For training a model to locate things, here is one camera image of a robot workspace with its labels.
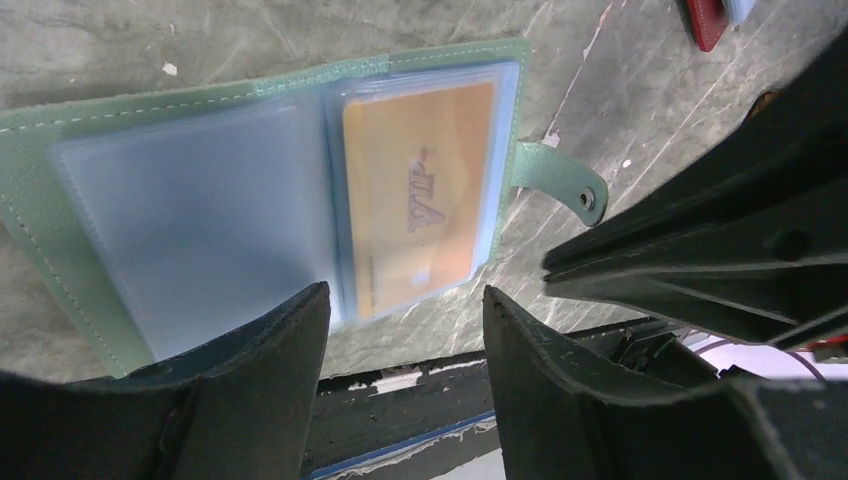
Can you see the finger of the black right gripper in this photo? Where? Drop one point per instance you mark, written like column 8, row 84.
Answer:
column 786, row 305
column 798, row 141

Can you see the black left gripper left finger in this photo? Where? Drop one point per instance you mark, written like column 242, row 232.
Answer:
column 236, row 407

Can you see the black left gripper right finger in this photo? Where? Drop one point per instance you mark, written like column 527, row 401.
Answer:
column 566, row 412

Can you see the green card holder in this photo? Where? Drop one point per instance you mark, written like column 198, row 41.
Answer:
column 160, row 221

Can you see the gold card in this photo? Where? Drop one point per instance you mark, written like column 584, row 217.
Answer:
column 415, row 166

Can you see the red card holder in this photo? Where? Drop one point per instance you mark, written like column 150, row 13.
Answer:
column 709, row 19

